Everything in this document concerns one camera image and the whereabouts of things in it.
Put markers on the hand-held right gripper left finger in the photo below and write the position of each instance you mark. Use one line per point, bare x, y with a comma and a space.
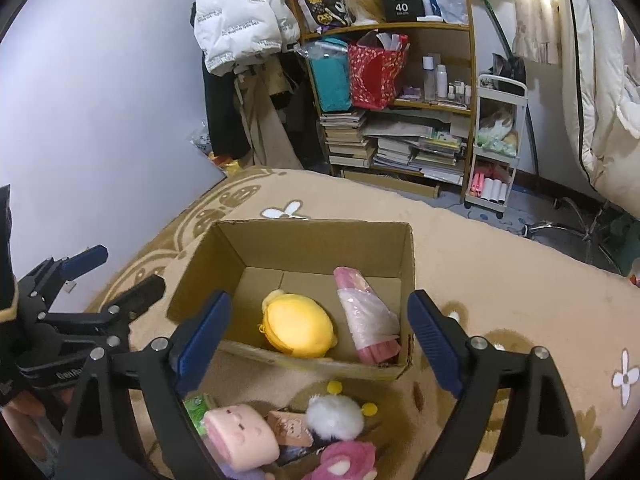
200, 345

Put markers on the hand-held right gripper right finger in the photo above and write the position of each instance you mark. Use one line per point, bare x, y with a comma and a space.
432, 340

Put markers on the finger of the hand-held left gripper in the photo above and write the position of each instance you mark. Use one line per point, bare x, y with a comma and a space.
142, 292
85, 261

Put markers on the pink roll plush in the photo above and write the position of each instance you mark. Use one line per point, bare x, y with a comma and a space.
240, 435

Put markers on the white fluffy bee plush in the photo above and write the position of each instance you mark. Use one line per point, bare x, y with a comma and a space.
332, 415

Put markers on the brown cardboard box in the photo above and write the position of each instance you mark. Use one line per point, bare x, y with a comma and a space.
300, 245

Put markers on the pink flower plush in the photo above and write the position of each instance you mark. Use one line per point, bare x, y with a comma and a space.
345, 460

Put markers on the person's left hand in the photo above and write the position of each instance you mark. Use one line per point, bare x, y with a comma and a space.
25, 415

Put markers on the green tissue packet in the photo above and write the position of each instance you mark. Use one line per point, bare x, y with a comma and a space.
197, 407

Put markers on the pink plastic wrapped plush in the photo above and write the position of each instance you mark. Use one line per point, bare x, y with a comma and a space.
367, 315

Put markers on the beige patterned rug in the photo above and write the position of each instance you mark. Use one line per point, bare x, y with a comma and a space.
500, 270

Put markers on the yellow round plush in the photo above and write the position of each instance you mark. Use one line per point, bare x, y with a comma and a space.
300, 327

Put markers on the brown bear printed packet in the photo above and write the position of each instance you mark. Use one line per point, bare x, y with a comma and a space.
287, 427

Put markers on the purple plush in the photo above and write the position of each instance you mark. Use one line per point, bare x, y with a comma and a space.
235, 472

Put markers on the gold foil bag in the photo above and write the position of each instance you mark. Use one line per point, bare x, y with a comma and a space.
225, 164

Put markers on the white rolls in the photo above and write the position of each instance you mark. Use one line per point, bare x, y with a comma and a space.
495, 190

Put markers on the chrome office chair base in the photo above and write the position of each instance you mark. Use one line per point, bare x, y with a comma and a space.
560, 227

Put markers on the pile of magazines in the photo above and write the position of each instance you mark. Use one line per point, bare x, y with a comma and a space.
420, 152

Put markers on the black hanging coat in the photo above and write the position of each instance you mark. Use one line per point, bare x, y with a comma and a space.
222, 120

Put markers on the green packets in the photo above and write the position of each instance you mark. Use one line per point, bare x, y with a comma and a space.
495, 145

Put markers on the stack of thick books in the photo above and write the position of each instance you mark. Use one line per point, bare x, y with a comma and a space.
345, 140

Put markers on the white rolling cart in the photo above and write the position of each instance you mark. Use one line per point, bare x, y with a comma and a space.
520, 125

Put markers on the small purple box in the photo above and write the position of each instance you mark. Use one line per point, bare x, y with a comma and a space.
412, 92

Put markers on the row of small bottles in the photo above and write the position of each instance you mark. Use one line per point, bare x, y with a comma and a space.
460, 92

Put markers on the white tall bottle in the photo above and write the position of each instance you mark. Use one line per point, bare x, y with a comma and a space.
441, 82

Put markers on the clear tall bottle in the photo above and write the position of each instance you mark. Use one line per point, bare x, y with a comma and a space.
428, 80

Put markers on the red gift bag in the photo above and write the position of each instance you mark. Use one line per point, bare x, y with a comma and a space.
372, 75

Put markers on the teal bag in clear plastic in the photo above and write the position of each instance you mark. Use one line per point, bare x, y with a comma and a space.
330, 80

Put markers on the white puffer jacket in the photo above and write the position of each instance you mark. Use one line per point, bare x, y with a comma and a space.
235, 15

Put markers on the white duvet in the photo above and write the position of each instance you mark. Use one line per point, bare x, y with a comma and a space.
600, 85

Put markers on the wooden bookshelf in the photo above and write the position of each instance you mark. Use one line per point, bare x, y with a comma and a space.
390, 27

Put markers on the black box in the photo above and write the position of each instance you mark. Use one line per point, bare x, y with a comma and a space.
402, 5

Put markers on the patterned curtain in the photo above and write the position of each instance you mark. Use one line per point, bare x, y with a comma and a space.
537, 20

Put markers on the black printed tote bag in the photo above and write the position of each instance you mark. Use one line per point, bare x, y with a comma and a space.
320, 0

